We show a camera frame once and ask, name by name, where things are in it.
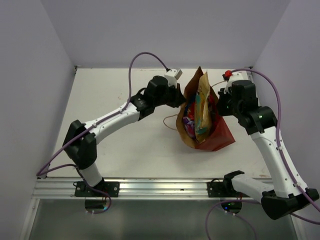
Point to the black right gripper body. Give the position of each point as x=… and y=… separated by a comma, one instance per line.
x=226, y=106

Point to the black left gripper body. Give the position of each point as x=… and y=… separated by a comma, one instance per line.
x=170, y=96

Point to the pink chips bag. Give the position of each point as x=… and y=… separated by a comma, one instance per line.
x=213, y=111

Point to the purple candy bag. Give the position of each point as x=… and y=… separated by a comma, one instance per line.
x=189, y=126

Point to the tan kraft snack bag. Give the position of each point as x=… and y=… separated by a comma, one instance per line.
x=202, y=114

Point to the red brown paper bag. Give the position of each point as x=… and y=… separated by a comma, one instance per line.
x=219, y=137

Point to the red rice cracker bag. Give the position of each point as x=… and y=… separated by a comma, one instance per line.
x=190, y=110

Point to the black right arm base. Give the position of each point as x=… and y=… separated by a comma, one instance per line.
x=216, y=189

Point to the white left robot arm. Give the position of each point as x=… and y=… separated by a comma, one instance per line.
x=81, y=141

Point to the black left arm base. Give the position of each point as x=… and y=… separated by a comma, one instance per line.
x=111, y=188

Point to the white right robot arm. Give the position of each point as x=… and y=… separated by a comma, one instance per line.
x=288, y=193

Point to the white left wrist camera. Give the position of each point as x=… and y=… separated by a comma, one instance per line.
x=172, y=77

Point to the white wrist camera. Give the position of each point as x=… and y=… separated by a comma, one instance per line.
x=231, y=77
x=172, y=77

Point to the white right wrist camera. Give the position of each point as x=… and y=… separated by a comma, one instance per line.
x=231, y=77

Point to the aluminium mounting rail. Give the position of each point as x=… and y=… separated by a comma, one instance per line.
x=64, y=188

